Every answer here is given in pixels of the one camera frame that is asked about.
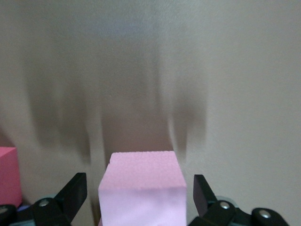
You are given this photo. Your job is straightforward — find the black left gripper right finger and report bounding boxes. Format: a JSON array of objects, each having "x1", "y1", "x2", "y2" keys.
[{"x1": 190, "y1": 174, "x2": 289, "y2": 226}]

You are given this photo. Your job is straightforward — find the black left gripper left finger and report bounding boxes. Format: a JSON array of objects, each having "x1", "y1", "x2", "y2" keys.
[{"x1": 0, "y1": 172, "x2": 88, "y2": 226}]

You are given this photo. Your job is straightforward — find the red foam cube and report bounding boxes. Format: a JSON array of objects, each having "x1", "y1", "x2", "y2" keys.
[{"x1": 0, "y1": 146, "x2": 24, "y2": 206}]

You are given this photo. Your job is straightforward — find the pink foam cube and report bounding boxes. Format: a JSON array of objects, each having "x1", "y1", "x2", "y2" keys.
[{"x1": 97, "y1": 150, "x2": 188, "y2": 226}]

